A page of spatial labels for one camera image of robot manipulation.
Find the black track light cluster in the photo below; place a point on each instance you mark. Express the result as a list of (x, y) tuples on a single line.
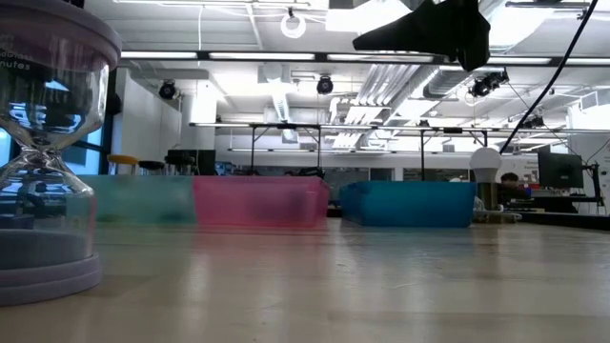
[(488, 83)]

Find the person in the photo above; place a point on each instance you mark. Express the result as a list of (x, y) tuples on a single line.
[(511, 183)]

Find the lavender hourglass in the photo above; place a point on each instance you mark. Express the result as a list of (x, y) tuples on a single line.
[(47, 276)]

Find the black spotlight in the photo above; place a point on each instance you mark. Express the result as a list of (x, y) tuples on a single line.
[(325, 85), (167, 89)]

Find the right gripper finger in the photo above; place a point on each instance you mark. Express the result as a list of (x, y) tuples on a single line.
[(443, 28)]

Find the white light bulb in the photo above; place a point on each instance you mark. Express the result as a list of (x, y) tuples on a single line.
[(485, 162)]

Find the black metal frame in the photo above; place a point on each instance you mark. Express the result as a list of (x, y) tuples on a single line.
[(572, 220)]

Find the green plastic bin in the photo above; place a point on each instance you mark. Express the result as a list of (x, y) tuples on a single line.
[(143, 200)]

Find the black computer monitor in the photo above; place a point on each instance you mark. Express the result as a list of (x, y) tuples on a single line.
[(560, 170)]

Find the pink plastic bin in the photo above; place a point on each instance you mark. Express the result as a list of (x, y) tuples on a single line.
[(257, 202)]

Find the teal plastic bin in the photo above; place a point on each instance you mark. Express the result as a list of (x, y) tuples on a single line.
[(405, 204)]

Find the black workstation frame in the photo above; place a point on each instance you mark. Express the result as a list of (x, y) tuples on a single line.
[(421, 152)]

